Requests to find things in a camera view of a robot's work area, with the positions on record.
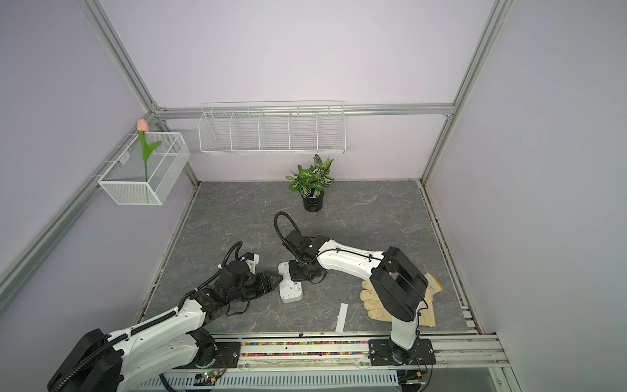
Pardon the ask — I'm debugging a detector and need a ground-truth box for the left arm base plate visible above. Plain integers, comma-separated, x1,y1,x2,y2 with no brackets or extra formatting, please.
178,341,242,369

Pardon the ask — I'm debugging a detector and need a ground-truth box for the long white wire shelf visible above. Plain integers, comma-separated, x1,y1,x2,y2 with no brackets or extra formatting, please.
199,101,346,155

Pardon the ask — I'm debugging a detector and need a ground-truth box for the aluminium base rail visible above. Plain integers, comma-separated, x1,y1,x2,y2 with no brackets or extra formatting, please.
215,333,511,372

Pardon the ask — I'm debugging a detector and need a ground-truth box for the white battery cover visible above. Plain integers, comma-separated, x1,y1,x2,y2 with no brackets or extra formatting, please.
335,303,349,334

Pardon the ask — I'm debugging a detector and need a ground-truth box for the white alarm device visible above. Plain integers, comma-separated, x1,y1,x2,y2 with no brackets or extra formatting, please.
278,261,303,304

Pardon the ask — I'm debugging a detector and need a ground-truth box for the artificial pink tulip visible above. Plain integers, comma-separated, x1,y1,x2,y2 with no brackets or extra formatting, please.
137,119,163,182

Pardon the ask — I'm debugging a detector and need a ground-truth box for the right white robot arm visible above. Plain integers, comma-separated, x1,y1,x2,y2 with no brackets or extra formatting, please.
273,212,429,351

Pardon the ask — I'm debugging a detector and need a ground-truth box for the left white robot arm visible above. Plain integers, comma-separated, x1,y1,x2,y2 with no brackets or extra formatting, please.
47,241,283,391

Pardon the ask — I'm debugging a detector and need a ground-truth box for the white wire basket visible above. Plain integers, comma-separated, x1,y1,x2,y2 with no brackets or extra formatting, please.
98,132,190,206

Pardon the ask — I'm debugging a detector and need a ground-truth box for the beige work glove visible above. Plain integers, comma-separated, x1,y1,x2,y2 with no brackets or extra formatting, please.
359,273,442,328

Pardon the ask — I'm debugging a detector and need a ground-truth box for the potted green plant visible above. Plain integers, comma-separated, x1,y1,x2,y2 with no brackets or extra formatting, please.
285,155,335,212

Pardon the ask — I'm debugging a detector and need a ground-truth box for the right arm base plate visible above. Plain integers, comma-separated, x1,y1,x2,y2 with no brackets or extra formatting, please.
368,338,436,366

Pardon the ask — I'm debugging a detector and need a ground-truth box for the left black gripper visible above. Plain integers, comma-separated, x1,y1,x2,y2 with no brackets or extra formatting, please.
229,269,283,304

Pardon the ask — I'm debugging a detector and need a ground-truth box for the white cable duct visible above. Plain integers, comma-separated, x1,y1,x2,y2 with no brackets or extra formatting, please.
131,369,400,392

